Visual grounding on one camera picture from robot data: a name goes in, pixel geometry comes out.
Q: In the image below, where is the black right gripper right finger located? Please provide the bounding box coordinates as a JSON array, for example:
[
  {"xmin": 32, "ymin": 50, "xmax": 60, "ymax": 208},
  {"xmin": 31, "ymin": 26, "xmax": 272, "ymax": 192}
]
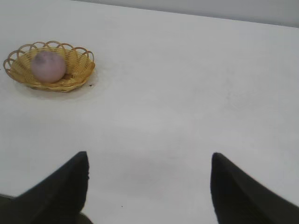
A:
[{"xmin": 210, "ymin": 152, "xmax": 299, "ymax": 224}]

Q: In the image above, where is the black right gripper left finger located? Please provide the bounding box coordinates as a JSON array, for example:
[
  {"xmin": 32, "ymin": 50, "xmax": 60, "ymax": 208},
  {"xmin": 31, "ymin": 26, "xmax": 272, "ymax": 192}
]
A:
[{"xmin": 0, "ymin": 151, "xmax": 94, "ymax": 224}]

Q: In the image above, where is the pink fuzzy peach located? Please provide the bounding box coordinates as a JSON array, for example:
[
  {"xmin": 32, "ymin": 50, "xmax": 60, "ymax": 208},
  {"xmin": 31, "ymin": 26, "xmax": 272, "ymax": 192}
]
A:
[{"xmin": 30, "ymin": 50, "xmax": 67, "ymax": 84}]

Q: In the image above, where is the yellow woven plastic basket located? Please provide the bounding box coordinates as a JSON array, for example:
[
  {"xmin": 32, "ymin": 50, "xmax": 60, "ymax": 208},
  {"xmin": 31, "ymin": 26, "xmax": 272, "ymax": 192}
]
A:
[{"xmin": 2, "ymin": 41, "xmax": 96, "ymax": 93}]

